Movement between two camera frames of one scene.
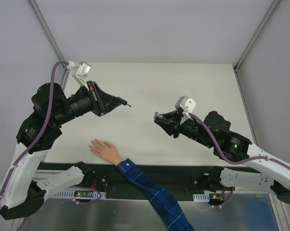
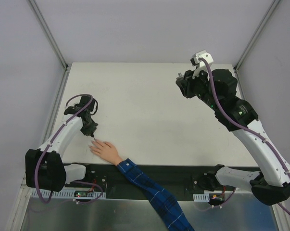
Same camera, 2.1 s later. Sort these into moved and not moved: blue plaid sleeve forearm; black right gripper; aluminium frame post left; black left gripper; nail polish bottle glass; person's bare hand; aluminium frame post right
Moved: black right gripper; nail polish bottle glass; black left gripper
Not moved: person's bare hand; aluminium frame post left; blue plaid sleeve forearm; aluminium frame post right
